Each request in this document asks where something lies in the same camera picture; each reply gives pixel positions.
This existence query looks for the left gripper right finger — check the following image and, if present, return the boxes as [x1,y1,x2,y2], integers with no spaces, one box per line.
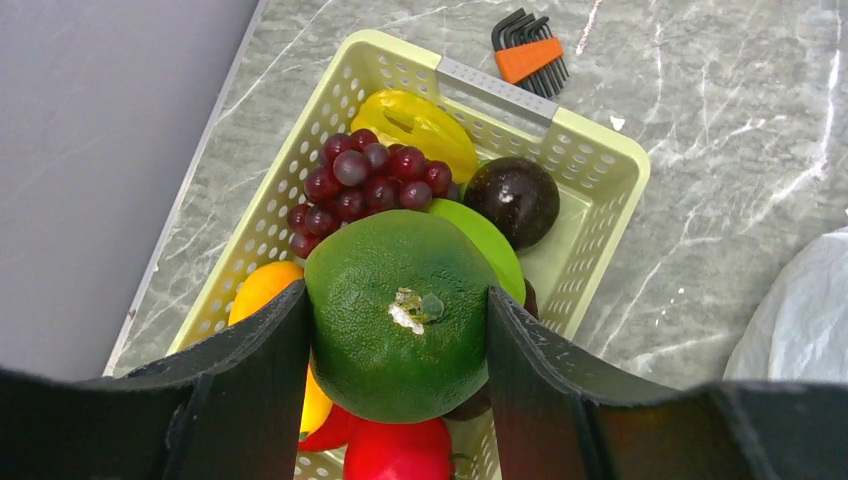
[487,287,847,479]

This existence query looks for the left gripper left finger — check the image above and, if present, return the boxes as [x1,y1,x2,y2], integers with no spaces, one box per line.
[1,281,311,479]

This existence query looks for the dark green fake orange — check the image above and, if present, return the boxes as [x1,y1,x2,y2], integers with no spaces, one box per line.
[305,210,498,423]

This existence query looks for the white plastic bag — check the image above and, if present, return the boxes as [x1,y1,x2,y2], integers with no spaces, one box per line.
[723,228,847,383]

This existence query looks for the orange fake mango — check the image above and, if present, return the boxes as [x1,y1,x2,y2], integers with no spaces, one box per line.
[227,261,333,441]

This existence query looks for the green fake fruit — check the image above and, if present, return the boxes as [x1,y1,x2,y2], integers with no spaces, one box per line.
[426,199,526,305]

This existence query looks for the red fake apple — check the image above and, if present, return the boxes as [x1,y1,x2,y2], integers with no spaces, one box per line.
[298,405,455,480]

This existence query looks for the dark purple fake fruit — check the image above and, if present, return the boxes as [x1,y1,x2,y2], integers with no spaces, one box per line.
[462,157,560,251]

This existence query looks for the purple fake grapes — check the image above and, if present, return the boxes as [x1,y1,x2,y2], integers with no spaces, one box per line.
[286,128,460,259]

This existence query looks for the yellow fake banana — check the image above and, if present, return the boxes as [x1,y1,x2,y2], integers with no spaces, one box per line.
[351,89,478,184]

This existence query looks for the beige plastic basket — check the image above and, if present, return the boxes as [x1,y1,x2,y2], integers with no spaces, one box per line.
[172,30,650,479]

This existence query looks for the small orange black object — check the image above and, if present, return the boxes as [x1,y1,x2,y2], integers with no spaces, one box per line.
[490,8,570,99]

